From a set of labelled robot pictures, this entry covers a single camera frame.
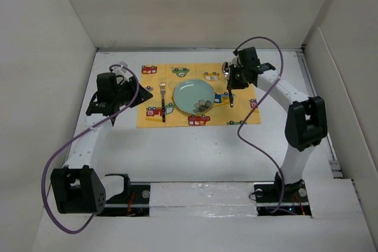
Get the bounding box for metal fork black handle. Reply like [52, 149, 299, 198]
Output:
[159, 82, 166, 123]

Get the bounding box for yellow car print cloth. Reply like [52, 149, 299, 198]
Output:
[136, 63, 258, 128]

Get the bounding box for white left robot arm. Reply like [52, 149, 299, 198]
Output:
[50, 64, 153, 214]

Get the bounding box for metal spoon black handle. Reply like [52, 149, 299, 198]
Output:
[222, 62, 234, 107]

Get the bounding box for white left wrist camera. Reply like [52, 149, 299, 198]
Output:
[109, 61, 128, 77]

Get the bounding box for green floral plate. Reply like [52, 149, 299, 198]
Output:
[173, 79, 215, 114]

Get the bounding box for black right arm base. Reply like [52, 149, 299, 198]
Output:
[249, 181, 312, 217]

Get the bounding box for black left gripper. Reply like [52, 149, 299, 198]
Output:
[113, 77, 152, 108]

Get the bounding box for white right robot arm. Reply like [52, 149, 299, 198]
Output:
[222, 47, 328, 201]

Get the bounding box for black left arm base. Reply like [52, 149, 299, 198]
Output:
[98, 182, 151, 217]

